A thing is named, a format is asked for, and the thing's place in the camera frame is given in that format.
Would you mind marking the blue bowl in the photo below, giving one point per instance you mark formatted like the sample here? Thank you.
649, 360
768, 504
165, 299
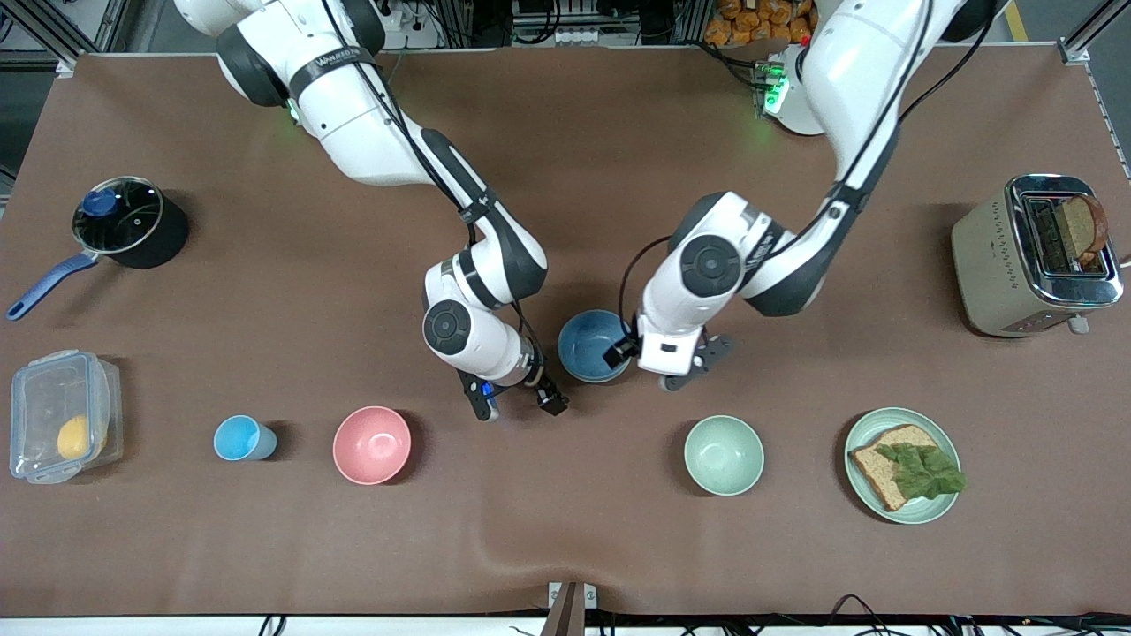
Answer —
590, 344

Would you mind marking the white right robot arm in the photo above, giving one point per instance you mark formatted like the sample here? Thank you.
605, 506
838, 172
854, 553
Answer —
362, 115

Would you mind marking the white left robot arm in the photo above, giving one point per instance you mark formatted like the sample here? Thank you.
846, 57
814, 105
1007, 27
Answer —
848, 79

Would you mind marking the pale mint green bowl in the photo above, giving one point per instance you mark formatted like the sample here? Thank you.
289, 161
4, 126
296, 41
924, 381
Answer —
724, 456

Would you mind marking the pink bowl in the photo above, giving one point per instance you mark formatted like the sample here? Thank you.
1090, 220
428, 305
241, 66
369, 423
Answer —
372, 445

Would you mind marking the brown table cover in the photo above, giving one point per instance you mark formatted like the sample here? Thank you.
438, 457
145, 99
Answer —
565, 530

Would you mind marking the pale green plate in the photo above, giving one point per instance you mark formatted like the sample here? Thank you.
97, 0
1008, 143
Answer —
861, 486

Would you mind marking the brown bread slice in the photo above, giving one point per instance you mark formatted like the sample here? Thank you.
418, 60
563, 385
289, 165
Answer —
875, 468

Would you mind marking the green lettuce leaf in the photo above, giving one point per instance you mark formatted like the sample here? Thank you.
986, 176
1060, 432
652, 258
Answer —
923, 473

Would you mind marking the light blue cup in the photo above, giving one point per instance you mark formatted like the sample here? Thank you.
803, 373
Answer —
239, 439

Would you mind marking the long white power strip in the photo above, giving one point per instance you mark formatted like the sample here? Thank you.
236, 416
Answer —
561, 37

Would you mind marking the beige and chrome toaster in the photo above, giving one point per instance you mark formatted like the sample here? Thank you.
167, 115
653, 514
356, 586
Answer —
990, 274

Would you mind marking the orange snack packets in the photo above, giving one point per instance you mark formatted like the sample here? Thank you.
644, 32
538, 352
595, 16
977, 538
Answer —
751, 22

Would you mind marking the white power strip with plugs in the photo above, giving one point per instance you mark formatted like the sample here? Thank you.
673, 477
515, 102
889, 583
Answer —
406, 35

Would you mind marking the glass pot lid blue knob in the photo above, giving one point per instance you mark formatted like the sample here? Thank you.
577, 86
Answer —
132, 221

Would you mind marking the brown toast slice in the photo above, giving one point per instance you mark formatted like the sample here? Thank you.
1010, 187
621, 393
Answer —
1082, 228

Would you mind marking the yellow lemon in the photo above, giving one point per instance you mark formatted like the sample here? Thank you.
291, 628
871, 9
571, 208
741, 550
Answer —
74, 438

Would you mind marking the clear plastic food container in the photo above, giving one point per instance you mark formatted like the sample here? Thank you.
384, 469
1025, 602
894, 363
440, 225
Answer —
40, 415

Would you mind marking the grey metal camera bracket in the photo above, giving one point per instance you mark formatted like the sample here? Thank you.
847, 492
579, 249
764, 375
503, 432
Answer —
573, 605

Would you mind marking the aluminium frame rail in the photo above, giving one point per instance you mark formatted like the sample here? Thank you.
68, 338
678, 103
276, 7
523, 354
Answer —
53, 22
1100, 22

